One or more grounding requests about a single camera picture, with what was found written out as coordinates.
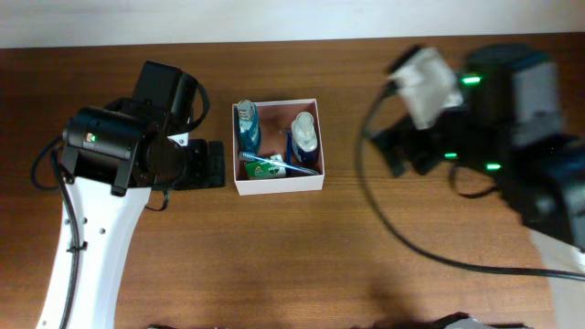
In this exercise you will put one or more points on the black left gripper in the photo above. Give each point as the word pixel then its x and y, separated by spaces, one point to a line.
pixel 215 164

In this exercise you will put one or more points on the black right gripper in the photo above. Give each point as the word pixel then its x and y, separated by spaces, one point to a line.
pixel 407 149

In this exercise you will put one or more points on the blue white toothbrush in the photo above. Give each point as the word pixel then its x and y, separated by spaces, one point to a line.
pixel 279 163

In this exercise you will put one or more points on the green Listerine mouthwash bottle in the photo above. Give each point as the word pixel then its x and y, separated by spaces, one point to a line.
pixel 249 126

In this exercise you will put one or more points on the green soap bar box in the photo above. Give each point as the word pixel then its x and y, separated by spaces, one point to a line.
pixel 259 168

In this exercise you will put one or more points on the white cardboard box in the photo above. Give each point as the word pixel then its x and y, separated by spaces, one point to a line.
pixel 275 118

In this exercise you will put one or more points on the clear blue soap pump bottle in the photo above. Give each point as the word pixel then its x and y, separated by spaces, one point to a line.
pixel 305 143

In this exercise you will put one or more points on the blue disposable razor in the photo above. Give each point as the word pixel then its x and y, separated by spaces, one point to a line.
pixel 289 146

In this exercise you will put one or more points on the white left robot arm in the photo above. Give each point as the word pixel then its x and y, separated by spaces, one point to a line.
pixel 107 163

